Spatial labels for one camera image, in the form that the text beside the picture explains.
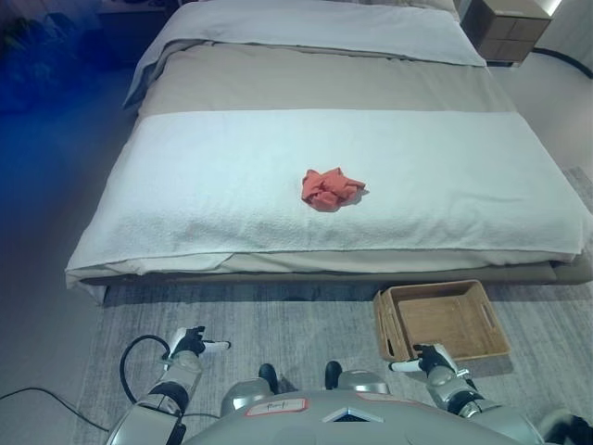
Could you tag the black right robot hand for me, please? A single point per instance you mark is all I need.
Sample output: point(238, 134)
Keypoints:
point(431, 357)

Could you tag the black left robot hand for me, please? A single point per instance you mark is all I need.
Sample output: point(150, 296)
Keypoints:
point(191, 343)

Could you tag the red cloth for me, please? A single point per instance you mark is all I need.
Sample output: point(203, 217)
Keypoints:
point(330, 190)

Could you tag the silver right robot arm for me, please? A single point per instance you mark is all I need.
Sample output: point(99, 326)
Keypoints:
point(482, 408)

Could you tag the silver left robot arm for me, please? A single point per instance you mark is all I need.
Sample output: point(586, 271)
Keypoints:
point(153, 397)

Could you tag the wooden woven basket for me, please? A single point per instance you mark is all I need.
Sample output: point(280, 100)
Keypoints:
point(440, 320)

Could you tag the white textured bed blanket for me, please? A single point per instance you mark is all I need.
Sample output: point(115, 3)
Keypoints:
point(319, 194)

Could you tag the beige bed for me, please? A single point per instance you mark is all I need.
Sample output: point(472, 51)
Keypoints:
point(324, 83)

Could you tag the silver right robot leg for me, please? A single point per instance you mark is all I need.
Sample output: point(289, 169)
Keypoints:
point(357, 380)

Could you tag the silver robot leg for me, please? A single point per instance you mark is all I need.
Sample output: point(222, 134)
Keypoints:
point(252, 391)
point(357, 380)

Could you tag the silver left robot leg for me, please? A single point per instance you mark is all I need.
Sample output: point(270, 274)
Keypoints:
point(252, 391)

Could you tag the silver robot torso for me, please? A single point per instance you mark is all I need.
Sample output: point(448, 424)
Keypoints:
point(343, 417)

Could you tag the wooden bedside cabinet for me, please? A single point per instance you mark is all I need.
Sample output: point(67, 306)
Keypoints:
point(507, 28)

